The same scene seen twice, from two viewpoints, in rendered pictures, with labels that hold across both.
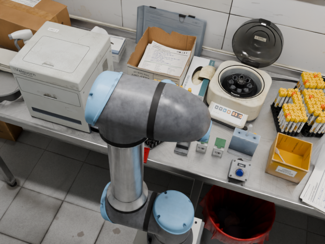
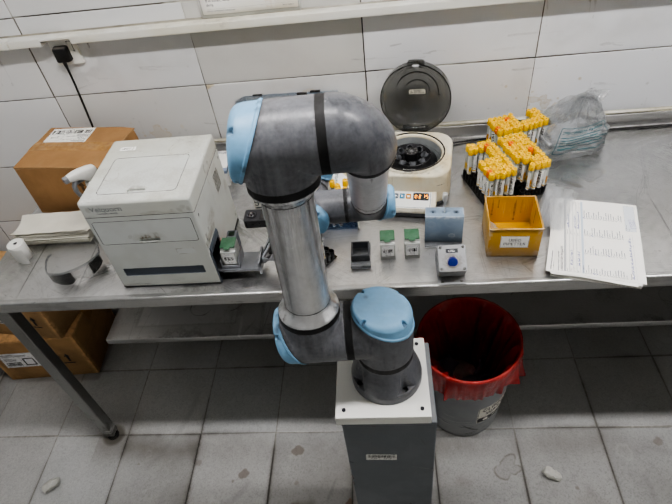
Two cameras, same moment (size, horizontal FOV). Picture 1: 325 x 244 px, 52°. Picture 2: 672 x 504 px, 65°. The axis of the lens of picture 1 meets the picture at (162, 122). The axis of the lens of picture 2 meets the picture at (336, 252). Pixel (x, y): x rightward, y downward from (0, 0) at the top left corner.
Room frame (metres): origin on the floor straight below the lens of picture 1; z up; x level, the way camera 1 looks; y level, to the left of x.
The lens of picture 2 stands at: (-0.23, 0.10, 1.90)
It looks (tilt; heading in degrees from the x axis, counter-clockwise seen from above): 44 degrees down; 353
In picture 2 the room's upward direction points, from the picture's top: 8 degrees counter-clockwise
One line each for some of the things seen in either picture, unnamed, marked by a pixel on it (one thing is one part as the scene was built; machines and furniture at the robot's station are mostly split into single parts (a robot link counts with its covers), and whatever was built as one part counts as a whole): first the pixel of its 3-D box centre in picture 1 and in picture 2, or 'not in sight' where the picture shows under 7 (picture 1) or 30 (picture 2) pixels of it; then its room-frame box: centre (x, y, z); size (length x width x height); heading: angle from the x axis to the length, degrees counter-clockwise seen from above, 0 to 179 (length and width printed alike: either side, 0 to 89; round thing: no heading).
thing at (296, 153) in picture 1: (288, 158); (510, 226); (0.70, -0.49, 0.93); 0.13 x 0.13 x 0.10; 71
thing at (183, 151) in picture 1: (184, 142); (360, 252); (0.76, -0.09, 0.89); 0.09 x 0.05 x 0.04; 165
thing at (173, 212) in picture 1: (170, 216); (379, 326); (0.38, -0.04, 1.07); 0.13 x 0.12 x 0.14; 78
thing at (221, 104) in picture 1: (237, 93); (410, 170); (1.01, -0.32, 0.94); 0.30 x 0.24 x 0.12; 156
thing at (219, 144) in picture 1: (218, 147); (411, 243); (0.74, -0.23, 0.91); 0.05 x 0.04 x 0.07; 165
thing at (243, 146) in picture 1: (243, 143); (443, 226); (0.76, -0.32, 0.92); 0.10 x 0.07 x 0.10; 70
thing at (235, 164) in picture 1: (240, 166); (450, 255); (0.65, -0.30, 0.92); 0.13 x 0.07 x 0.08; 165
